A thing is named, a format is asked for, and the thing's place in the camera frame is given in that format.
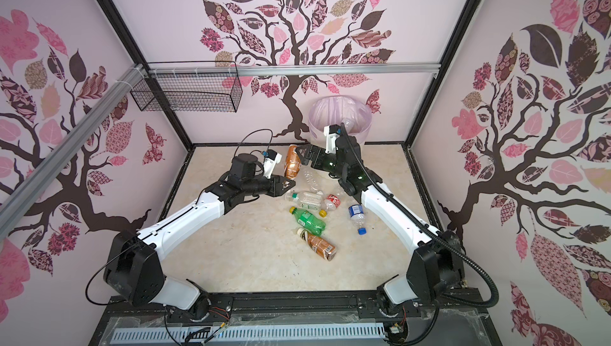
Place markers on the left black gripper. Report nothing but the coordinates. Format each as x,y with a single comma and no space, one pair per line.
273,181

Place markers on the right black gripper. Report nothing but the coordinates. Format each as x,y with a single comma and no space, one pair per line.
320,153

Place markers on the brown coffee bottle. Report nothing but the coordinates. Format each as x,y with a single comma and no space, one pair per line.
320,246
293,163

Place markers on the green soda bottle yellow cap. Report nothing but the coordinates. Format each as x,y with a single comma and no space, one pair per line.
308,221

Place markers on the clear bottle red cap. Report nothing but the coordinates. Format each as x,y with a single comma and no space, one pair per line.
351,126

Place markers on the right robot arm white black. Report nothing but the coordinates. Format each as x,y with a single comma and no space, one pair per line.
434,268

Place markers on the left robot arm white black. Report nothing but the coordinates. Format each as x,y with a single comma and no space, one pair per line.
134,268

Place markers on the white bin with purple liner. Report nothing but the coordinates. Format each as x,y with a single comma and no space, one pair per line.
332,110

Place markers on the clear crushed bottle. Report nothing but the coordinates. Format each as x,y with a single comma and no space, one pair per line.
312,180

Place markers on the clear bottle green label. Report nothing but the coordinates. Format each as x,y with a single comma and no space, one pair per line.
304,199

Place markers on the small bottle red label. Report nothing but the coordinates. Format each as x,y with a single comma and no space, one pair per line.
331,202

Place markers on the blue label bottle right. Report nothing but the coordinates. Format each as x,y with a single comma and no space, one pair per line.
357,217

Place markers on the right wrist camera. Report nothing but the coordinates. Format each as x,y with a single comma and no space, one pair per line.
331,133

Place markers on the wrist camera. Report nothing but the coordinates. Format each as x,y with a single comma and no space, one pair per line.
331,133
261,163

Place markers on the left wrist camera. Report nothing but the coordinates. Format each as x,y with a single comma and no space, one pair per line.
261,163

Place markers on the black wire basket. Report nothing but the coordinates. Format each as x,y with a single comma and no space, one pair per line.
189,86

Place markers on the white slotted cable duct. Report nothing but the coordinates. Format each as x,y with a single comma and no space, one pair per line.
246,333

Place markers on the aluminium rail back wall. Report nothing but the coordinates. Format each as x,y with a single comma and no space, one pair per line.
296,69

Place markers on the aluminium rail wall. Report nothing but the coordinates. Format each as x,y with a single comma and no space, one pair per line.
19,202
296,69

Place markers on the aluminium rail left wall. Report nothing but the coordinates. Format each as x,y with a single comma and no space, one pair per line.
19,202

